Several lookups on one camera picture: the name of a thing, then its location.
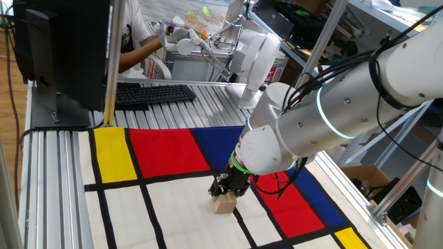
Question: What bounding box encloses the light wooden cube block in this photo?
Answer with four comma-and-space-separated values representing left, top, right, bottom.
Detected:
211, 192, 238, 215

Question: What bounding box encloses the small wooden box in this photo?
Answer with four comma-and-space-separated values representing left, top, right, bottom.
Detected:
183, 17, 208, 34

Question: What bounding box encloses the aluminium frame post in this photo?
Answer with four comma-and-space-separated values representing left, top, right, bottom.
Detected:
296, 0, 350, 87
370, 138, 443, 226
102, 0, 126, 127

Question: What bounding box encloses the black plastic crate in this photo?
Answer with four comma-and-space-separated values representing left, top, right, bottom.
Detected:
370, 176, 425, 226

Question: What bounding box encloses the silver metal case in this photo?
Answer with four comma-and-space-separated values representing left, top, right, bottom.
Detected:
163, 48, 289, 86

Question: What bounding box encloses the brown cardboard box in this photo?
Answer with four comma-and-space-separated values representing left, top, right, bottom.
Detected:
341, 164, 437, 249

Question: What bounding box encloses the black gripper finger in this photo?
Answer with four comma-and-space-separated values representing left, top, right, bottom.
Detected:
231, 187, 249, 201
207, 174, 231, 202

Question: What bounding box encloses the grey metal shelf rack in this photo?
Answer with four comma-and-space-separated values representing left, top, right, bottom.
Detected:
337, 100, 443, 170

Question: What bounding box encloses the black monitor power cable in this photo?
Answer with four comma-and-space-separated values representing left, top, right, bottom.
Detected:
19, 119, 105, 163

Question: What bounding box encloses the black equipment case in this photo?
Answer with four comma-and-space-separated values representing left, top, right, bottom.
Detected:
254, 0, 333, 49

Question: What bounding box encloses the pale green plastic bag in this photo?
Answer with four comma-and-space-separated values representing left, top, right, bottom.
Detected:
404, 226, 419, 247

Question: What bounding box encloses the bare person forearm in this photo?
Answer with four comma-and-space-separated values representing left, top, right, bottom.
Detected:
118, 34, 163, 73

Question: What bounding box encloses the thin black cable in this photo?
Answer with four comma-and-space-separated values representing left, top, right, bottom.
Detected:
2, 5, 22, 212

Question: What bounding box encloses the black computer monitor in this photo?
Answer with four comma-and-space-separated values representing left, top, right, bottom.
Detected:
12, 0, 111, 129

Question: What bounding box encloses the colour block patterned cloth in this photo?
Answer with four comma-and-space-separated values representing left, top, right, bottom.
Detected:
78, 124, 388, 249

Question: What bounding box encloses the white haptic control device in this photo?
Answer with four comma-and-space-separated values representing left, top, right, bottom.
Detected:
155, 15, 287, 111

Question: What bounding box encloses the white plastic chair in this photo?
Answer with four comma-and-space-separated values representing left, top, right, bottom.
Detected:
145, 55, 172, 81

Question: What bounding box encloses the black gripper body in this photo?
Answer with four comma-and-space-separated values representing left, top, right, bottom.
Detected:
221, 167, 252, 198

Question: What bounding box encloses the black computer keyboard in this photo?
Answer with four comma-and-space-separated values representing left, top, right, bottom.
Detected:
115, 84, 197, 107

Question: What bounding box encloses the person in white t-shirt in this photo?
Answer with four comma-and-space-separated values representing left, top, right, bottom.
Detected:
117, 0, 153, 80

